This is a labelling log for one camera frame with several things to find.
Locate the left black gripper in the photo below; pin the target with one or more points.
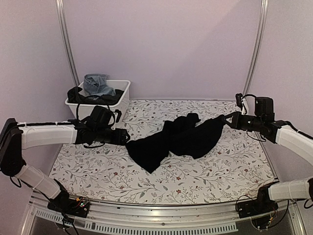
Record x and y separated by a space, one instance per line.
120 138

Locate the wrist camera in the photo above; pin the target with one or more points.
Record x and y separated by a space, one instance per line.
263 105
102 117

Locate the aluminium frame post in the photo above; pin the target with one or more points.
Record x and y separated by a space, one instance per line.
257 45
65 37

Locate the dark garment in bin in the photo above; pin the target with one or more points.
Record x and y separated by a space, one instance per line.
74 96

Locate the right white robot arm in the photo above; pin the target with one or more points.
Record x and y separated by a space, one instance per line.
283 134

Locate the left aluminium frame post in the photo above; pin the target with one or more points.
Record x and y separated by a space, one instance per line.
65 37

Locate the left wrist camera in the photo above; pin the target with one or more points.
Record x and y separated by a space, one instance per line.
102 117

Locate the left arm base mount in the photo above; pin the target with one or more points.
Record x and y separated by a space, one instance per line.
64 204

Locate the blue denim garment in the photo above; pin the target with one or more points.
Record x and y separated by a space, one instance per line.
96 84

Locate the front aluminium rail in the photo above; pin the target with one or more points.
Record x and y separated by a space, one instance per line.
114 218

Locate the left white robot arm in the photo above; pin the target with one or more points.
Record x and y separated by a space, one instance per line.
16 137

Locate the floral patterned table mat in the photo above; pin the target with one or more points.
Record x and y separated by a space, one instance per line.
235 168

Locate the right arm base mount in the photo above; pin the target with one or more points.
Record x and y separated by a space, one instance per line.
262 204

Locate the right aluminium frame post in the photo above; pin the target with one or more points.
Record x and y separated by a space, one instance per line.
257 45

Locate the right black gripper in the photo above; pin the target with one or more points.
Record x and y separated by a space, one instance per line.
236 121

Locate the black t-shirt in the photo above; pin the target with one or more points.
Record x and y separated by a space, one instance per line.
180 137

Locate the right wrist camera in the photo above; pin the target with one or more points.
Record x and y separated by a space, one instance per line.
263 105

